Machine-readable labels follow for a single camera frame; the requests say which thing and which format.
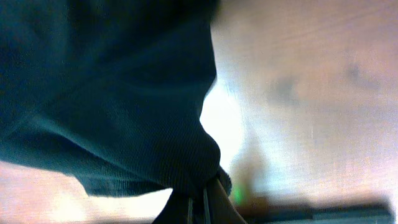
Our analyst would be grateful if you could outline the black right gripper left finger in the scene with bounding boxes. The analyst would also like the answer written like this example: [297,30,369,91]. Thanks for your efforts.
[152,190,193,224]

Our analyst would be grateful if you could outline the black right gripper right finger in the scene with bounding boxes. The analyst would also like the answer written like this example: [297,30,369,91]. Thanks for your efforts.
[203,178,247,224]

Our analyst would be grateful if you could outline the black t-shirt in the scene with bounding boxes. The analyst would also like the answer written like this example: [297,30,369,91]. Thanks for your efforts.
[1,0,231,198]

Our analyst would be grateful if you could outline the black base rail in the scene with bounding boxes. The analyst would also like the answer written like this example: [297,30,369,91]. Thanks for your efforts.
[237,197,397,224]

